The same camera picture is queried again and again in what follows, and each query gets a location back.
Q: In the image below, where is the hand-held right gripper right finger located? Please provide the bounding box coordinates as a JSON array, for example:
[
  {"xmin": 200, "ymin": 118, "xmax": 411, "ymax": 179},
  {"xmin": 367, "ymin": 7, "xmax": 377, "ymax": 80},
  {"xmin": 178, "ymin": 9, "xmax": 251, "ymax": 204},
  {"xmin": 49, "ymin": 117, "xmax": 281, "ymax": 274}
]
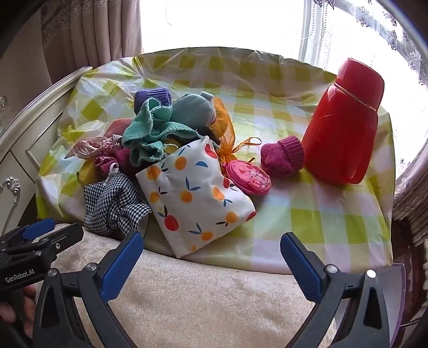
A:
[{"xmin": 280, "ymin": 232, "xmax": 407, "ymax": 348}]

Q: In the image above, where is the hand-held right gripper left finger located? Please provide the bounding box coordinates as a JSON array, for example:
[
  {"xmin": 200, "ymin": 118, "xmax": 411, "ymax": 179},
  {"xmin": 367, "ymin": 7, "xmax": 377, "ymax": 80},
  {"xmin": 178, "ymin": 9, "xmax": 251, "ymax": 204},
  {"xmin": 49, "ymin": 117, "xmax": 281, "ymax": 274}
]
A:
[{"xmin": 32, "ymin": 230, "xmax": 144, "ymax": 348}]

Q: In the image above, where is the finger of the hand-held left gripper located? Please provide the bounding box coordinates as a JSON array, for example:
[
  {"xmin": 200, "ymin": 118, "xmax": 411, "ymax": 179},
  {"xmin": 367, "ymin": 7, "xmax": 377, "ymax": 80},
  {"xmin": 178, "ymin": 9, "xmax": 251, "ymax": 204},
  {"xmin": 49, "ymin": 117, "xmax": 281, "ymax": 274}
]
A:
[
  {"xmin": 32, "ymin": 223, "xmax": 85, "ymax": 258},
  {"xmin": 0, "ymin": 217, "xmax": 57, "ymax": 250}
]

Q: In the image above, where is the black white houndstooth pouch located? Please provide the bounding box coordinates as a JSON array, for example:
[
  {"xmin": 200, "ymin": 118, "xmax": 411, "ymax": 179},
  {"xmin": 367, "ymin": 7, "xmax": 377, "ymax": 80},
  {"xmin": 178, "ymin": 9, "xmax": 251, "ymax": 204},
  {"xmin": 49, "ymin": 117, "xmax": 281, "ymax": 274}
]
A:
[{"xmin": 83, "ymin": 172, "xmax": 152, "ymax": 236}]

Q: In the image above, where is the yellow sponge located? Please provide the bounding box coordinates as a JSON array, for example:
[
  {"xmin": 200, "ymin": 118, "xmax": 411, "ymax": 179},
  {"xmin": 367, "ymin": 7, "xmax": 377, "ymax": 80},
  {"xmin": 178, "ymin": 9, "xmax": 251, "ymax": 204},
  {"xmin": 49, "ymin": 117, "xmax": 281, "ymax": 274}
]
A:
[{"xmin": 76, "ymin": 159, "xmax": 101, "ymax": 186}]

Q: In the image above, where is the floral satin pouch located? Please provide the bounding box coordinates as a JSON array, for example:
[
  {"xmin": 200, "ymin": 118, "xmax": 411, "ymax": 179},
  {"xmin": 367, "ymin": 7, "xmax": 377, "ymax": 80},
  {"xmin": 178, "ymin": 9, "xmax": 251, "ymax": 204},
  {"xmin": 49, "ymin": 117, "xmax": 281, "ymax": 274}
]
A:
[{"xmin": 68, "ymin": 134, "xmax": 123, "ymax": 161}]

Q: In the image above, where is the white fruit print pouch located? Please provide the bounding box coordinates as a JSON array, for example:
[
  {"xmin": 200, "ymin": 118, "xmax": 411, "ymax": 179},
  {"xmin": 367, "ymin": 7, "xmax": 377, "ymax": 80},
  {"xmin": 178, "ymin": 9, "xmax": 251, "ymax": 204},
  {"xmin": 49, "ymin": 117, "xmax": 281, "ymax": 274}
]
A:
[{"xmin": 135, "ymin": 135, "xmax": 257, "ymax": 259}]

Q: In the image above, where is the magenta knit sock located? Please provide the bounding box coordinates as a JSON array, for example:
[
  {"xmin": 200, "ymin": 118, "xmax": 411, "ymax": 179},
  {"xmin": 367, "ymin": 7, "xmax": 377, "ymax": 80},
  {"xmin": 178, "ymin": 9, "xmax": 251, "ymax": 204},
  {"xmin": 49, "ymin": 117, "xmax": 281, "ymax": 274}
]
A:
[{"xmin": 260, "ymin": 135, "xmax": 305, "ymax": 179}]

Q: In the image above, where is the peach pink cloth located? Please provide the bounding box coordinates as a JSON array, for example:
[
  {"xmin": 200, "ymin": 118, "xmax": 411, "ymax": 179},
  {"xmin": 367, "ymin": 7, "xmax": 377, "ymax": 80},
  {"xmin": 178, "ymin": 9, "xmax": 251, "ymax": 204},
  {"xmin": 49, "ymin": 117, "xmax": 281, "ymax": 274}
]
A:
[{"xmin": 104, "ymin": 119, "xmax": 132, "ymax": 139}]

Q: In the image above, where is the teal terry towel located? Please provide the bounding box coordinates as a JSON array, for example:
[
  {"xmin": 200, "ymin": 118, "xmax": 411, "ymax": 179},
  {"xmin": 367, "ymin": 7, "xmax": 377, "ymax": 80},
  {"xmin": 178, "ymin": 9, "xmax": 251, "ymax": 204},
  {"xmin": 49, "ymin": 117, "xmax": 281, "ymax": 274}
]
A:
[{"xmin": 121, "ymin": 99, "xmax": 201, "ymax": 168}]

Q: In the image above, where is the orange organza bag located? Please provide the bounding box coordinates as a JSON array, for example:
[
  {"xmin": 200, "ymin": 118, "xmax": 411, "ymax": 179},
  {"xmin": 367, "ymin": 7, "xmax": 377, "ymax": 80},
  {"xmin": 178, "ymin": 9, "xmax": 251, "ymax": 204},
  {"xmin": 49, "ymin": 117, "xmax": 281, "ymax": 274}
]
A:
[{"xmin": 211, "ymin": 97, "xmax": 263, "ymax": 164}]

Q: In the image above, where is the purple knit cloth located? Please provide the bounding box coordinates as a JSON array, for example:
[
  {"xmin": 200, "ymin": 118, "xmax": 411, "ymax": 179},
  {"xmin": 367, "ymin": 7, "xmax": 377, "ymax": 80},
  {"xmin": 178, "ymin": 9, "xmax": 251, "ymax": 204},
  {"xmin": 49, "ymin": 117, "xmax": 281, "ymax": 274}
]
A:
[{"xmin": 134, "ymin": 87, "xmax": 174, "ymax": 114}]

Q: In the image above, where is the light blue plush toy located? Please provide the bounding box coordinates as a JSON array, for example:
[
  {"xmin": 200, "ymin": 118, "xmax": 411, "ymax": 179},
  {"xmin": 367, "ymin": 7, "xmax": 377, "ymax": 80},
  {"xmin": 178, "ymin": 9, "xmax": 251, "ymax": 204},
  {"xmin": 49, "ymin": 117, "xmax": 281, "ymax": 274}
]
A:
[{"xmin": 170, "ymin": 91, "xmax": 218, "ymax": 129}]

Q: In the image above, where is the person's left hand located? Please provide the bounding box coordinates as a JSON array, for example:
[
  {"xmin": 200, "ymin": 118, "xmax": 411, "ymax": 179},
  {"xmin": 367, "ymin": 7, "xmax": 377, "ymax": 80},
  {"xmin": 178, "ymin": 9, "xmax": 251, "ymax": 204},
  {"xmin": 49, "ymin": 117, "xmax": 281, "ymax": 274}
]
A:
[{"xmin": 0, "ymin": 284, "xmax": 37, "ymax": 324}]

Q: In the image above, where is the green checkered plastic tablecloth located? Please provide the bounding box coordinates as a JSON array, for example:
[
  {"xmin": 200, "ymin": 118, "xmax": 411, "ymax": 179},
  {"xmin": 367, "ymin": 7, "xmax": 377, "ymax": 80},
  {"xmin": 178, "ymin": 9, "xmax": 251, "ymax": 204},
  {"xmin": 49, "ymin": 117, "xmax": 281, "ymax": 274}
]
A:
[{"xmin": 35, "ymin": 47, "xmax": 397, "ymax": 275}]

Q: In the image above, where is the white ornate dresser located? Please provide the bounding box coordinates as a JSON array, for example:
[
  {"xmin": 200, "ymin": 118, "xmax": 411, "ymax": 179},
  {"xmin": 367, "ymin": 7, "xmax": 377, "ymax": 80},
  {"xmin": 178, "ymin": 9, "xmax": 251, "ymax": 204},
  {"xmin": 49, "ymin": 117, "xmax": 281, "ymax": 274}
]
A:
[{"xmin": 0, "ymin": 65, "xmax": 94, "ymax": 231}]

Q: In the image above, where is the beige velvet cushion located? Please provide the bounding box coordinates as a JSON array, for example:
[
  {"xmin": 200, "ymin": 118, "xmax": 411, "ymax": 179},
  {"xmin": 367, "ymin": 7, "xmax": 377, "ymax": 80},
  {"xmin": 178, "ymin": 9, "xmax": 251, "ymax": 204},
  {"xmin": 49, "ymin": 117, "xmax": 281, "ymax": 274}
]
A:
[{"xmin": 50, "ymin": 221, "xmax": 335, "ymax": 348}]

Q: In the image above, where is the pink round case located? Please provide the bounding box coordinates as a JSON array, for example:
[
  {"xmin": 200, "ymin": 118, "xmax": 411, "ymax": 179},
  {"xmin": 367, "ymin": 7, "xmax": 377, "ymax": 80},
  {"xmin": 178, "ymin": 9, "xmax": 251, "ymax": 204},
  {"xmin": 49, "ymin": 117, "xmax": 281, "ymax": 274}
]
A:
[{"xmin": 226, "ymin": 160, "xmax": 271, "ymax": 195}]

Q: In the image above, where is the red plastic bottle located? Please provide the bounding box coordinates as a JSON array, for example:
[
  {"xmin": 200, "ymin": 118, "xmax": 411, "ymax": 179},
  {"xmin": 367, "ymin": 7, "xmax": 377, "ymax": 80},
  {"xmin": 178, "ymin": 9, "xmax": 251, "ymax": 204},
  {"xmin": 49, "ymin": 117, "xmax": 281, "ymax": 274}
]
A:
[{"xmin": 301, "ymin": 58, "xmax": 385, "ymax": 185}]

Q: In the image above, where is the beige embroidered curtain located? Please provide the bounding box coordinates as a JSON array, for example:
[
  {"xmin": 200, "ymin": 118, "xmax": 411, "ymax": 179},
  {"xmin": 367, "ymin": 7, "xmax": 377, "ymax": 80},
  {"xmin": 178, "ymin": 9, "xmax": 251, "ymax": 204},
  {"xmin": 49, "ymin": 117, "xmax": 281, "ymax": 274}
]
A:
[{"xmin": 40, "ymin": 0, "xmax": 144, "ymax": 72}]

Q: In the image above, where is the white lace curtain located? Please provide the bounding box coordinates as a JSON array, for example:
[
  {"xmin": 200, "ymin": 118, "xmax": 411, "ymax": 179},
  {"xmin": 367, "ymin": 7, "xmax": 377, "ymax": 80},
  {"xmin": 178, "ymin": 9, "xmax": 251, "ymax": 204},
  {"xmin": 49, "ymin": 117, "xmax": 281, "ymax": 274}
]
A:
[{"xmin": 301, "ymin": 0, "xmax": 428, "ymax": 88}]

